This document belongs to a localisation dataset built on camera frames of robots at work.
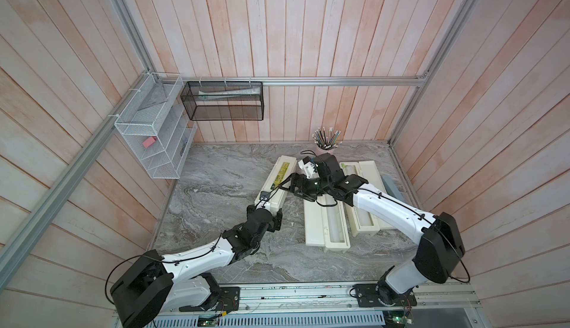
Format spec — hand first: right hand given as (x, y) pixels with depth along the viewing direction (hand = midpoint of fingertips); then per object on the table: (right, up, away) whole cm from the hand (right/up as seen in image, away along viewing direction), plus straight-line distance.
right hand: (285, 189), depth 78 cm
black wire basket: (-29, +40, +26) cm, 56 cm away
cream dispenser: (-5, -2, -3) cm, 6 cm away
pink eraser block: (-51, +17, +4) cm, 54 cm away
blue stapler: (+47, -1, +17) cm, 50 cm away
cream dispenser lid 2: (+39, +6, +21) cm, 44 cm away
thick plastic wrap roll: (+20, -18, +6) cm, 28 cm away
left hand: (-6, -9, +6) cm, 12 cm away
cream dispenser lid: (+11, -17, +2) cm, 20 cm away
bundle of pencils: (+21, +20, +29) cm, 41 cm away
